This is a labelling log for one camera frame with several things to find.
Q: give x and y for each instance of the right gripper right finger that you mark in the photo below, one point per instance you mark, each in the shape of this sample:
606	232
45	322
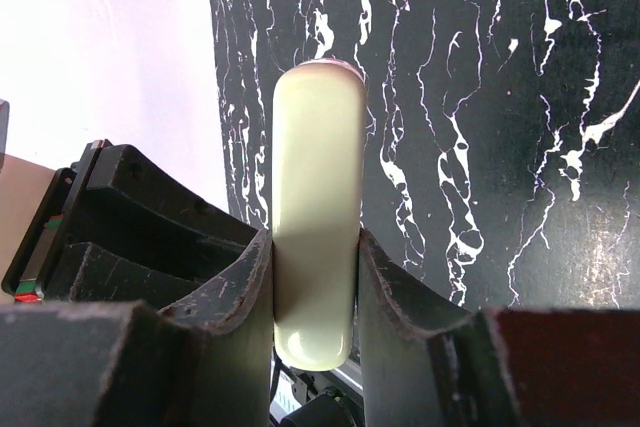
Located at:
427	362

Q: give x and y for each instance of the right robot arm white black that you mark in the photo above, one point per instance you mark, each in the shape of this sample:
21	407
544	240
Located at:
310	407

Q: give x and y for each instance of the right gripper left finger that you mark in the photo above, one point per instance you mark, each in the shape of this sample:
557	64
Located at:
204	360

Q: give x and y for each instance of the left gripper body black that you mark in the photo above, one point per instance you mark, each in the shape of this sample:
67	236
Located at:
114	226

